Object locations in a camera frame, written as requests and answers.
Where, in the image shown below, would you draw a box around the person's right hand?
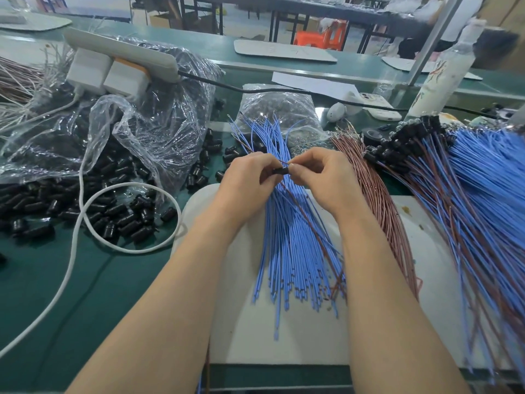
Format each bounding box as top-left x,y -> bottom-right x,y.
287,147 -> 372,228

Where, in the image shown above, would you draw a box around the person's left hand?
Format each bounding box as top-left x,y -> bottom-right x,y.
215,152 -> 287,233

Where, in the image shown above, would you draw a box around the bundle of blue wires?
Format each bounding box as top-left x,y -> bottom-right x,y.
230,117 -> 346,337

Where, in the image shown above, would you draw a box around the pile of assembled wire harnesses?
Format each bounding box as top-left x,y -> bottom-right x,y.
361,117 -> 525,383

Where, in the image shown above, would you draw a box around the pile of black plastic caps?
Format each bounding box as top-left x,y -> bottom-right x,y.
0,131 -> 247,268

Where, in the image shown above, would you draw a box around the person's left forearm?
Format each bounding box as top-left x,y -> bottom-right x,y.
67,213 -> 264,394

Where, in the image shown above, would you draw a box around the person's right forearm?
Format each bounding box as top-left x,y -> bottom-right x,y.
338,211 -> 470,394

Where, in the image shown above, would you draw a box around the white computer mouse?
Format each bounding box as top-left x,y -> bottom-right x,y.
325,102 -> 347,125

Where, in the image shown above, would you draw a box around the small clear plastic bag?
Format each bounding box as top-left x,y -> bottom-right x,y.
236,84 -> 329,153

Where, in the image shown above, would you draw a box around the white flat device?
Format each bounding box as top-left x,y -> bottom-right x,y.
354,92 -> 403,124

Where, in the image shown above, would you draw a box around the white paper sheet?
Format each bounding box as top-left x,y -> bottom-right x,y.
272,71 -> 366,102

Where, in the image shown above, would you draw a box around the large clear plastic bag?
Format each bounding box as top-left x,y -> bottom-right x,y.
0,37 -> 224,198

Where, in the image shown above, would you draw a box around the white flat tray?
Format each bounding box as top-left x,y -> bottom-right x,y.
234,38 -> 338,64
381,55 -> 483,81
0,12 -> 73,33

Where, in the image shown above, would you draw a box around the orange plastic stool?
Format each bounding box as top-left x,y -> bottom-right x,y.
294,19 -> 347,51

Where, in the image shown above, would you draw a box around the white spray bottle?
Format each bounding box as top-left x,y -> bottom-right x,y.
406,19 -> 487,120

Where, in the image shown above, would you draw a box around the white work board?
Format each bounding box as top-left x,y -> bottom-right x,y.
172,184 -> 518,370

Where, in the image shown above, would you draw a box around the white orange charger adapter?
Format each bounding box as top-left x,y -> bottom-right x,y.
103,59 -> 152,101

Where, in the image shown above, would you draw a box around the white power strip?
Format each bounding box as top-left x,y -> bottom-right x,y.
66,27 -> 182,84

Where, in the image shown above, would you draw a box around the cardboard boxes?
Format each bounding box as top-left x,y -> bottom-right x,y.
480,0 -> 525,74

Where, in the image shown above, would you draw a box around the blue table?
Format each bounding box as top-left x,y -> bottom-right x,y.
37,0 -> 132,20

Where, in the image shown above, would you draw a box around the black power cord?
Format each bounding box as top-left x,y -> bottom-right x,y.
179,71 -> 501,120

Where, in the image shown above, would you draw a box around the white charging cable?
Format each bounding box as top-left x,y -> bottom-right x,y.
0,94 -> 183,360

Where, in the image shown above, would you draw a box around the slanted metal frame post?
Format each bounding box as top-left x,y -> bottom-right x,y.
406,0 -> 467,85

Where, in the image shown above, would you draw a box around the long black-frame table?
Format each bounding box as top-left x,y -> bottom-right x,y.
180,0 -> 431,54

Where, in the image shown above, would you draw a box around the bundle of stripped brown wires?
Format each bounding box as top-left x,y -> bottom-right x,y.
0,45 -> 75,132

